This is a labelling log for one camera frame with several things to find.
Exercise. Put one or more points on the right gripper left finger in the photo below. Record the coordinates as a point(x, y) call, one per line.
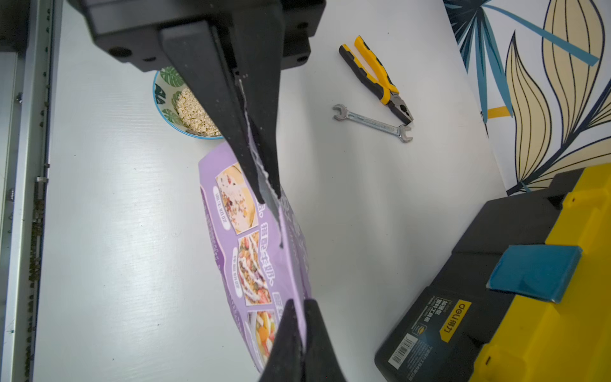
point(230, 54)

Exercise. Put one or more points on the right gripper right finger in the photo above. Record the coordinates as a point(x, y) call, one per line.
point(303, 350)

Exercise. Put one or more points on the purple oats bag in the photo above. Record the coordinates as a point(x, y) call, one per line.
point(259, 251)

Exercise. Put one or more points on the green leaf pattern bowl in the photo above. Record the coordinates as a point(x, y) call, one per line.
point(179, 107)

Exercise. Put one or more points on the silver open-end wrench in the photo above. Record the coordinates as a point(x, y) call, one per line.
point(400, 132)

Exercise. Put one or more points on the yellow black pliers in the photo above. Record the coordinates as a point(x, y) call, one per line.
point(379, 82)

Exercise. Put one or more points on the yellow black toolbox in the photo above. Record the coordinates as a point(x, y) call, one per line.
point(524, 296)

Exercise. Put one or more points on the aluminium front rail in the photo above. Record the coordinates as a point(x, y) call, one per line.
point(28, 57)

